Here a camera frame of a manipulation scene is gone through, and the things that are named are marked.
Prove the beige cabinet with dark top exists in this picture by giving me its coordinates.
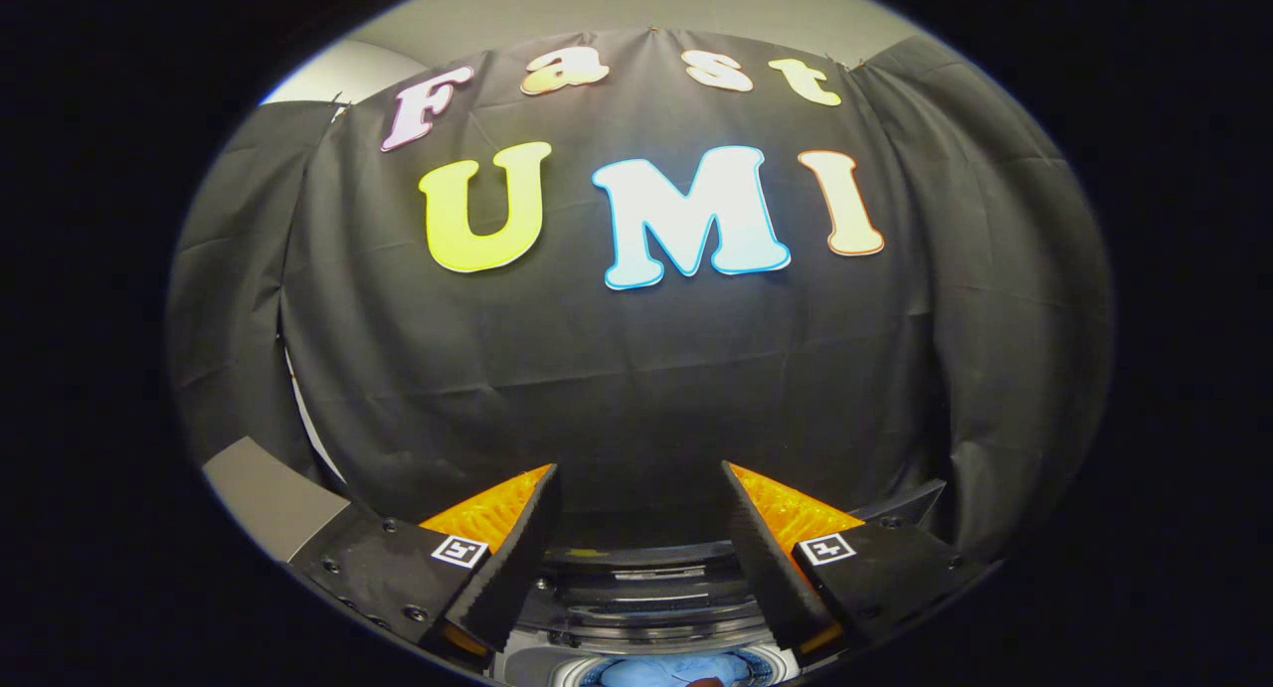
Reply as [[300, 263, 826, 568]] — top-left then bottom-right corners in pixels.
[[202, 436, 354, 564]]

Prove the black backdrop cloth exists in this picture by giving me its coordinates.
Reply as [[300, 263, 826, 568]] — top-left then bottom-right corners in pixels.
[[167, 26, 1115, 569]]

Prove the light blue polo shirt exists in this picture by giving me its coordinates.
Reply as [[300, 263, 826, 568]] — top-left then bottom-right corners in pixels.
[[597, 655, 737, 687]]

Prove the grey washing machine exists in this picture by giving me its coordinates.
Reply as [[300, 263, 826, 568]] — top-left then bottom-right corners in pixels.
[[492, 563, 807, 687]]

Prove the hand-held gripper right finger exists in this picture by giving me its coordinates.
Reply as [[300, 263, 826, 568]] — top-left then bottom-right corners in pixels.
[[721, 460, 991, 658]]

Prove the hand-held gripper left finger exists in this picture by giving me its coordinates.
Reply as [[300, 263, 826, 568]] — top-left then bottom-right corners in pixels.
[[288, 463, 563, 658]]

